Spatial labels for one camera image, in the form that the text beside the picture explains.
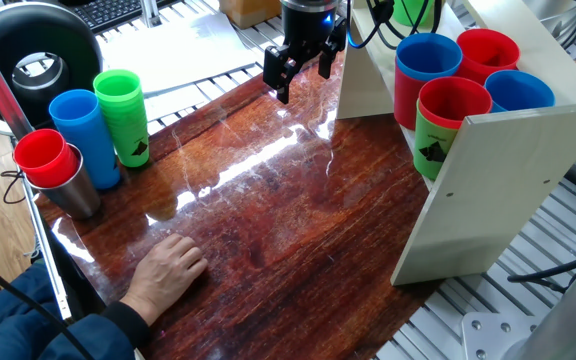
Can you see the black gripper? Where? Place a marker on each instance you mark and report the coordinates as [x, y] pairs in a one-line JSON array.
[[308, 25]]

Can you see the red plastic cup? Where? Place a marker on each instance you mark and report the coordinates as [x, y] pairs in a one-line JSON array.
[[405, 100], [453, 100], [488, 50], [45, 157]]

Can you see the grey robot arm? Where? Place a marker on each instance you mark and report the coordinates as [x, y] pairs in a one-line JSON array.
[[563, 325]]

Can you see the blue plastic cup stack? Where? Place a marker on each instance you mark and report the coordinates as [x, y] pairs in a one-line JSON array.
[[88, 140]]

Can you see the cream wooden shelf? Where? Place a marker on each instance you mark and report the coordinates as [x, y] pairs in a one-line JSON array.
[[493, 200]]

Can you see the person's hand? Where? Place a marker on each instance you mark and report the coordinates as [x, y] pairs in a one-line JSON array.
[[163, 275]]

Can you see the cardboard box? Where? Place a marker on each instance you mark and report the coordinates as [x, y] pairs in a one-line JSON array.
[[248, 12]]

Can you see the white paper sheet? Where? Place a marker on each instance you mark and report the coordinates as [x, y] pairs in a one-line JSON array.
[[178, 55]]

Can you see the silver vertical pole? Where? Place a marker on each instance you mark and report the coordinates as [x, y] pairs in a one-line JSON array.
[[150, 12]]

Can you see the green cup at bottom edge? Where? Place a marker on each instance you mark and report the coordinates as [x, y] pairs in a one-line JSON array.
[[125, 125]]

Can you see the black keyboard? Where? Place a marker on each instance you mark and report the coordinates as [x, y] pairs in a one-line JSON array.
[[108, 12]]

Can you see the stainless steel cup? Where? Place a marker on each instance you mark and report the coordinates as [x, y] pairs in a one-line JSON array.
[[75, 197]]

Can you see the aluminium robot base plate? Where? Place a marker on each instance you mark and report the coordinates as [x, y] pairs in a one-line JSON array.
[[493, 335]]

